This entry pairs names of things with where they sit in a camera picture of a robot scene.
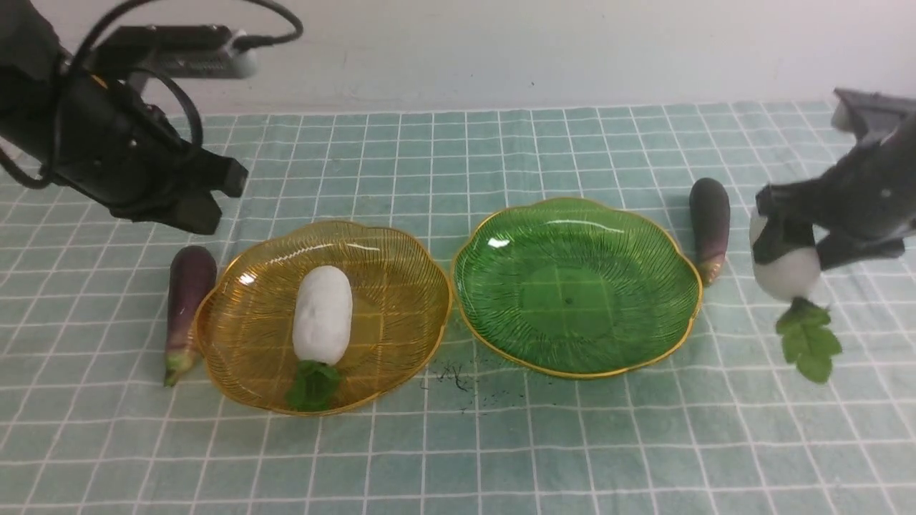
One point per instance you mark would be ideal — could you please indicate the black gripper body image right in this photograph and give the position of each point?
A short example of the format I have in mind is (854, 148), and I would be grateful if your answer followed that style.
(869, 193)

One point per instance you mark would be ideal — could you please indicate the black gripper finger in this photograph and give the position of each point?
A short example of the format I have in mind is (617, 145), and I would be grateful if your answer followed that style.
(836, 251)
(790, 213)
(210, 171)
(195, 212)

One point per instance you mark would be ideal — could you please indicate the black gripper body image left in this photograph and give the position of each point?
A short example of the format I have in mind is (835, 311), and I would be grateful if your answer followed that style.
(95, 134)

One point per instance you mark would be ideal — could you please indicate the purple eggplant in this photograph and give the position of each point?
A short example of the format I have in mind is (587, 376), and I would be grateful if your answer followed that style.
(193, 272)
(710, 212)

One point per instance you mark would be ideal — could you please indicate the white radish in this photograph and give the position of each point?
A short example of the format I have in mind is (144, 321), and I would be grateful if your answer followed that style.
(321, 332)
(807, 340)

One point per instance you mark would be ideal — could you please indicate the green checkered tablecloth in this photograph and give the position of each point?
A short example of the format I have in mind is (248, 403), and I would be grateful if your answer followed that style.
(724, 426)

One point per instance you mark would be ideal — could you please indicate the amber plastic plate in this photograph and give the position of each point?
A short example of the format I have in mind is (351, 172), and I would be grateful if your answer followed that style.
(243, 329)

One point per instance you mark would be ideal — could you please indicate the green plastic plate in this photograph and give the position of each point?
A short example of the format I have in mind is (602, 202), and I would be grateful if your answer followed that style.
(574, 289)

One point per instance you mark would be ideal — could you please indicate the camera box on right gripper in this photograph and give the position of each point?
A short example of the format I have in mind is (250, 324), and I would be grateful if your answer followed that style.
(869, 115)

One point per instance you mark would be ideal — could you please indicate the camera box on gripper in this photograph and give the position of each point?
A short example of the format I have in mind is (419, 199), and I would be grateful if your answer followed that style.
(179, 51)
(869, 115)

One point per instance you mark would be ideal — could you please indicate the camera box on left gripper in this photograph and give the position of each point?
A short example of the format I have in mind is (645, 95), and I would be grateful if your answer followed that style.
(179, 51)

